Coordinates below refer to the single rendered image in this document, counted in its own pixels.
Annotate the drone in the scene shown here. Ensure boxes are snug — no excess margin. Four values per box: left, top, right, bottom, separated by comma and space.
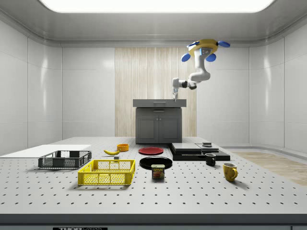
181, 38, 231, 63

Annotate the yellow basket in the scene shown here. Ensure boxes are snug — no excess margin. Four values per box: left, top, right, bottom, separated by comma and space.
77, 159, 136, 186

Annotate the black stove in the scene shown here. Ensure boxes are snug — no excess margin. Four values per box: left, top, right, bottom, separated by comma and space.
167, 141, 231, 161

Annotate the black plate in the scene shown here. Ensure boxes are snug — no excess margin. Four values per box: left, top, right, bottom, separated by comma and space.
139, 156, 174, 170

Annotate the black mug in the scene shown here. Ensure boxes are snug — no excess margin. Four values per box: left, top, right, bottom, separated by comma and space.
204, 153, 217, 167

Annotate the dark grey basket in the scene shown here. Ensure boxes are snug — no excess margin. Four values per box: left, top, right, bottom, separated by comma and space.
37, 150, 93, 170

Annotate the red plate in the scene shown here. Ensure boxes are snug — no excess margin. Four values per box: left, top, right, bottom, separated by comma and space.
138, 147, 165, 155

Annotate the white cabinet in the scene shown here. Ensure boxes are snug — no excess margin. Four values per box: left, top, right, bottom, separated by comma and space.
135, 106, 183, 145

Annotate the yellow mug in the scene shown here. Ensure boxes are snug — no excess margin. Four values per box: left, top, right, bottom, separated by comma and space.
222, 162, 239, 182

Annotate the white drawer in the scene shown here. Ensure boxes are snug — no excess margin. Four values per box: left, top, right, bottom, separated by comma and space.
132, 99, 187, 108

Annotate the white board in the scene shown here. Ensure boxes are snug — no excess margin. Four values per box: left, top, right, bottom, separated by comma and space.
0, 144, 93, 158

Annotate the flat-sided can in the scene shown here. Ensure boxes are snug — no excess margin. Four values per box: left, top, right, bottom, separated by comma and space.
151, 164, 165, 180

